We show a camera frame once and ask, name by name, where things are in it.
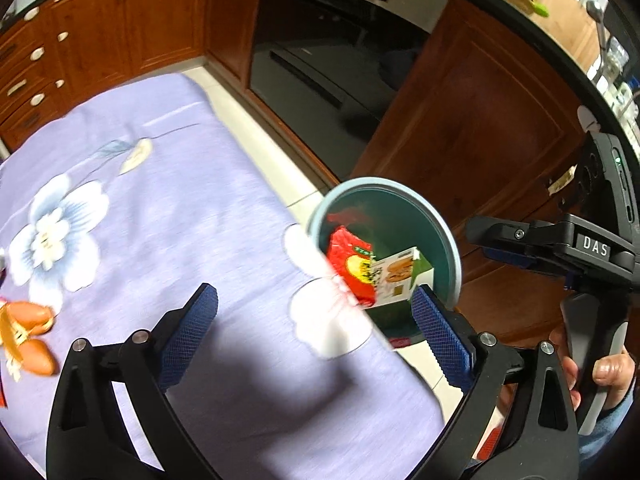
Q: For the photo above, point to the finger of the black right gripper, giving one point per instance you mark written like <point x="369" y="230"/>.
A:
<point x="524" y="262"/>
<point x="498" y="234"/>

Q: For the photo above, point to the black oven door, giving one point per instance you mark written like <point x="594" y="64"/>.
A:
<point x="329" y="69"/>

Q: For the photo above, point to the brown wooden door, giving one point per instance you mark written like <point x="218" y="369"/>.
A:
<point x="484" y="126"/>

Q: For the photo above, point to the teal trash bin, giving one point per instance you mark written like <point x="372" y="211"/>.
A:
<point x="392" y="218"/>

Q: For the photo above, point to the purple floral tablecloth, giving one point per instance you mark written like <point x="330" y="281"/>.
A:
<point x="117" y="212"/>

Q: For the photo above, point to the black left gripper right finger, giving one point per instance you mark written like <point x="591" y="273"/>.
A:
<point x="476" y="368"/>

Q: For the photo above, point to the right hand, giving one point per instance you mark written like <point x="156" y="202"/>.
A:
<point x="615" y="373"/>

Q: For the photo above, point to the red snack wrapper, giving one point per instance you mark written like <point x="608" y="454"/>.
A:
<point x="351" y="258"/>

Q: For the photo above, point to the orange peel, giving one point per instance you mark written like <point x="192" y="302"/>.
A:
<point x="22" y="324"/>

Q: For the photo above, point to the brown wooden kitchen cabinets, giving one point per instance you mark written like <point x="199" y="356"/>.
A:
<point x="58" y="53"/>

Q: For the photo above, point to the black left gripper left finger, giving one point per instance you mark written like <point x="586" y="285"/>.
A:
<point x="148" y="363"/>

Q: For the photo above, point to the green white carton box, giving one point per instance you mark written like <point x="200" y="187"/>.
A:
<point x="395" y="278"/>

